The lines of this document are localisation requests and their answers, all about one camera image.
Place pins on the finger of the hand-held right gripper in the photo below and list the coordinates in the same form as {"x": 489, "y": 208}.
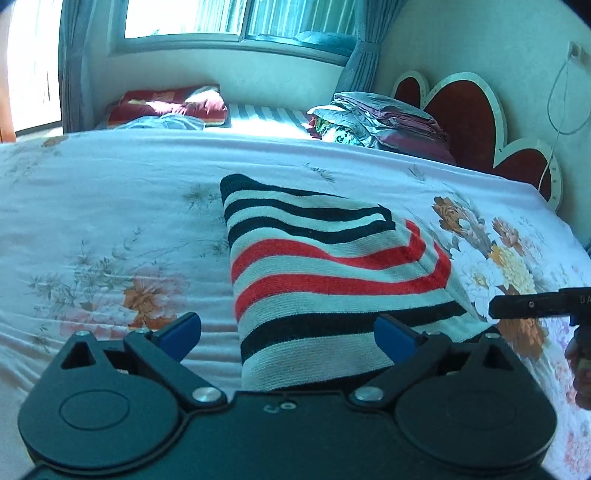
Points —
{"x": 531, "y": 304}

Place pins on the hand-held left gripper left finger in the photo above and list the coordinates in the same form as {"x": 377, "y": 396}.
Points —
{"x": 178, "y": 334}

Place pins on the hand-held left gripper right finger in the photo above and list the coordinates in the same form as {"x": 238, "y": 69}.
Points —
{"x": 397, "y": 337}

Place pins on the striped knit sweater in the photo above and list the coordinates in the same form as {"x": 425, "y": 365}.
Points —
{"x": 332, "y": 286}

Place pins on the person's right hand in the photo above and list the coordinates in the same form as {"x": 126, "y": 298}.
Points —
{"x": 581, "y": 369}

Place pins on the floral bedsheet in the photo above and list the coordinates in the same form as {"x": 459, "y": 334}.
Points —
{"x": 115, "y": 221}

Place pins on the red heart-shaped headboard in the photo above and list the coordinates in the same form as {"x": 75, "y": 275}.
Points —
{"x": 461, "y": 115}

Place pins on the light blue cloth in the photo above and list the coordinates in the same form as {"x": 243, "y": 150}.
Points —
{"x": 166, "y": 123}

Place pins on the stack of folded blankets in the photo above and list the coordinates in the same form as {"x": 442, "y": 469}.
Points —
{"x": 392, "y": 124}

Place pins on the grey striped mattress sheet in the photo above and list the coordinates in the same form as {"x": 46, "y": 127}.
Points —
{"x": 268, "y": 120}

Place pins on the red pillow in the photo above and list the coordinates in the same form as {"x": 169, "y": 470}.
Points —
{"x": 175, "y": 101}

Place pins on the blue curtain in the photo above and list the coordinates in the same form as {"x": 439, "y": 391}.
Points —
{"x": 81, "y": 60}
{"x": 364, "y": 50}

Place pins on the window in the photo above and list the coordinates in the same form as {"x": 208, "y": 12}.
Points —
{"x": 221, "y": 23}

